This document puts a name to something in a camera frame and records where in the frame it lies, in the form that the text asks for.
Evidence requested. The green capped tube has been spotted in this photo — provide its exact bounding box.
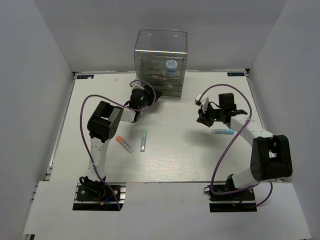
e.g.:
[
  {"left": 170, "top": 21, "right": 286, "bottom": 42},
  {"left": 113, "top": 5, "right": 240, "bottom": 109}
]
[{"left": 140, "top": 129, "right": 148, "bottom": 152}]

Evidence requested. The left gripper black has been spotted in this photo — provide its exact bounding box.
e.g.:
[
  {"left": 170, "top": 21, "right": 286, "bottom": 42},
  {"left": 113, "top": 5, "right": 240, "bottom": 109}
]
[{"left": 138, "top": 84, "right": 163, "bottom": 111}]

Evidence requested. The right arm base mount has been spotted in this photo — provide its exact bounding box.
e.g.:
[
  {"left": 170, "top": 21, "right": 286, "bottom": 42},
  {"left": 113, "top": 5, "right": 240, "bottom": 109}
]
[{"left": 203, "top": 184, "right": 257, "bottom": 213}]

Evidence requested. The clear drawer organizer box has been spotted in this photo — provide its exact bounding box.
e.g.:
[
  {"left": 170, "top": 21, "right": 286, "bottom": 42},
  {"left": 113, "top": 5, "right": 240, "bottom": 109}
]
[{"left": 133, "top": 28, "right": 188, "bottom": 98}]

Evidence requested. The blue capped tube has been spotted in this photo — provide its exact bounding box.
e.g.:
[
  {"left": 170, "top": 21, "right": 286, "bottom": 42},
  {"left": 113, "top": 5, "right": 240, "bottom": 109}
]
[{"left": 211, "top": 129, "right": 235, "bottom": 135}]

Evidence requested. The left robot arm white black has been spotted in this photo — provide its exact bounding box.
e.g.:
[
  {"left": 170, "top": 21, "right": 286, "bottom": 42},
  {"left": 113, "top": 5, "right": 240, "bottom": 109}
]
[{"left": 79, "top": 85, "right": 163, "bottom": 200}]

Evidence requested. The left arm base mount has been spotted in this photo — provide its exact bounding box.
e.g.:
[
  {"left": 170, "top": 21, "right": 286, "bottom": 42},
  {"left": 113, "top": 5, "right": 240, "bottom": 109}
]
[{"left": 72, "top": 183, "right": 126, "bottom": 212}]

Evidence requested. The orange capped tube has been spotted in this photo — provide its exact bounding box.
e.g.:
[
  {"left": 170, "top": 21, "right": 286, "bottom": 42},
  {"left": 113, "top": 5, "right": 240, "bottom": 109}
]
[{"left": 115, "top": 135, "right": 134, "bottom": 154}]

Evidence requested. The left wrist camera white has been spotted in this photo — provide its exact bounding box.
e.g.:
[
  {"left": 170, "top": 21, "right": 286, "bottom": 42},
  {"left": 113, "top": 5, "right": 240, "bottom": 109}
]
[{"left": 129, "top": 80, "right": 144, "bottom": 91}]

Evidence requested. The blue patterned tape roll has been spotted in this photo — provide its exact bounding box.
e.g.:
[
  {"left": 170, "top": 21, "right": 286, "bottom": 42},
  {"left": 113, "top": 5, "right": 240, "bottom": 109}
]
[{"left": 165, "top": 59, "right": 178, "bottom": 77}]

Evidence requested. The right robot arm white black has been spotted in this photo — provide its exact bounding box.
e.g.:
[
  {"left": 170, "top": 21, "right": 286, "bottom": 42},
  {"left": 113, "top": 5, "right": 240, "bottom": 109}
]
[{"left": 195, "top": 93, "right": 293, "bottom": 200}]

